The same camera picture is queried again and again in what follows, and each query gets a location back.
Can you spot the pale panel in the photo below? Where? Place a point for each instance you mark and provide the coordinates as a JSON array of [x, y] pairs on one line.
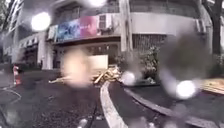
[[99, 62]]

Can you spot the pile of wooden planks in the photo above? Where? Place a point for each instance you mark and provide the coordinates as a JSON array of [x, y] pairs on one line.
[[105, 76]]

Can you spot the pale kerb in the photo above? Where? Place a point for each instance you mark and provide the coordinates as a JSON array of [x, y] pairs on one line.
[[108, 106]]

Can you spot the building with colourful banner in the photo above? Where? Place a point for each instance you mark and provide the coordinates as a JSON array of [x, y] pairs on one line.
[[150, 23]]

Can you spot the red and white barrier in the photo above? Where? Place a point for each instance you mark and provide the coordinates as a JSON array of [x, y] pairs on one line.
[[16, 75]]

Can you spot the wooden board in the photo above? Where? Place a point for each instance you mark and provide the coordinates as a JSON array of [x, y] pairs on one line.
[[213, 86]]

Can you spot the tree trunk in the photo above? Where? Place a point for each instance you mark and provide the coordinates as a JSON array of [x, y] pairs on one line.
[[216, 30]]

